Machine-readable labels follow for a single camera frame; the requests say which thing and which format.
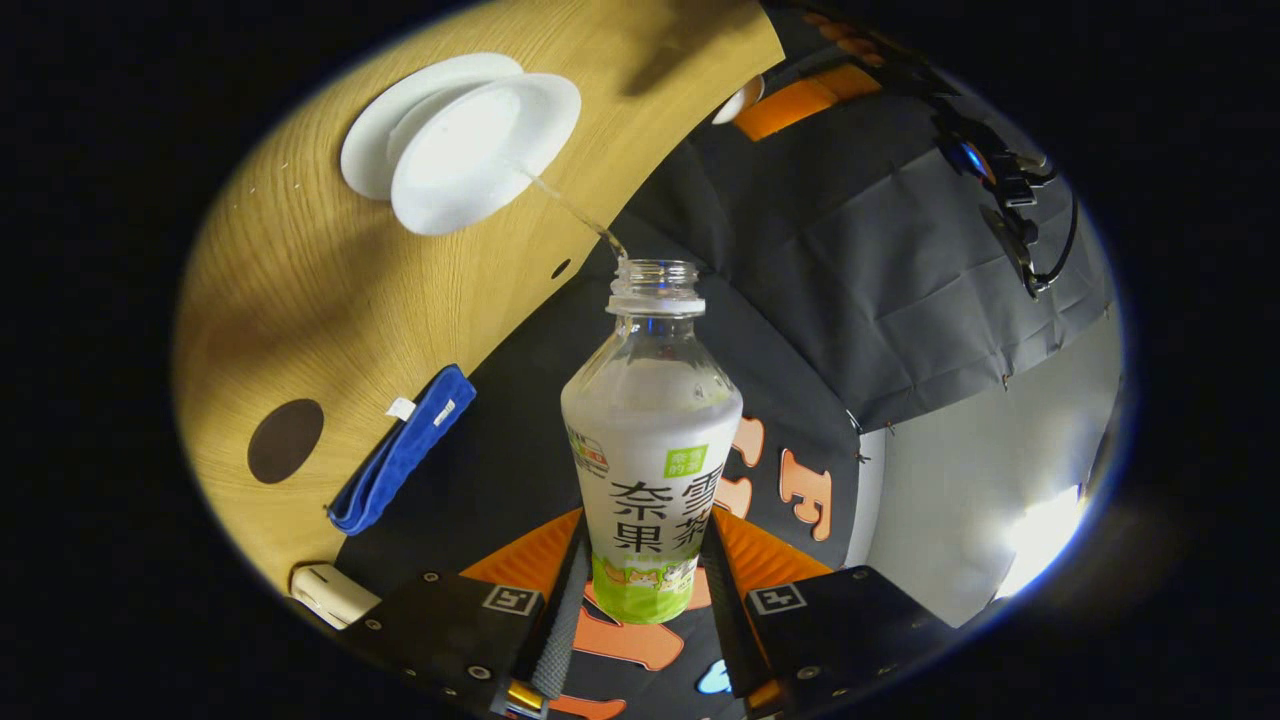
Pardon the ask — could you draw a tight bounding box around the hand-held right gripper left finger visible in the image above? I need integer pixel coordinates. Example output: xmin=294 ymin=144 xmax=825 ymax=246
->
xmin=343 ymin=507 xmax=593 ymax=720

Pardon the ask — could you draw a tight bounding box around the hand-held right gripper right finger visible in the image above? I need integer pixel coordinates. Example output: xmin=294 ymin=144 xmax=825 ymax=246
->
xmin=700 ymin=505 xmax=958 ymax=717

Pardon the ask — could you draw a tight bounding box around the plastic water bottle green label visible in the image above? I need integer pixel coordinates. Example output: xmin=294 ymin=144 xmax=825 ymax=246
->
xmin=560 ymin=258 xmax=745 ymax=625

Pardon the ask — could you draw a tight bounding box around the white porcelain teacup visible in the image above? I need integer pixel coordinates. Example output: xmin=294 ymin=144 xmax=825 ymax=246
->
xmin=390 ymin=73 xmax=583 ymax=237

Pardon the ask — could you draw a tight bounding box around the dark brown round coaster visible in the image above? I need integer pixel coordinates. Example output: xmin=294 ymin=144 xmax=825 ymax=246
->
xmin=248 ymin=399 xmax=325 ymax=485

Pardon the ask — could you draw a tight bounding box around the white toaster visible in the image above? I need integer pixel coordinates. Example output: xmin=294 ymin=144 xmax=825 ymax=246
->
xmin=289 ymin=562 xmax=383 ymax=631

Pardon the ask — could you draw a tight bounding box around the blue folded towel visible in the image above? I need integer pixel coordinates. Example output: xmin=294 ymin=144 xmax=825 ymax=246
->
xmin=327 ymin=364 xmax=478 ymax=536

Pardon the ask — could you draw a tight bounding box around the white saucer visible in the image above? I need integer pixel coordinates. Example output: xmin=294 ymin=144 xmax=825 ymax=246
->
xmin=340 ymin=52 xmax=526 ymax=202

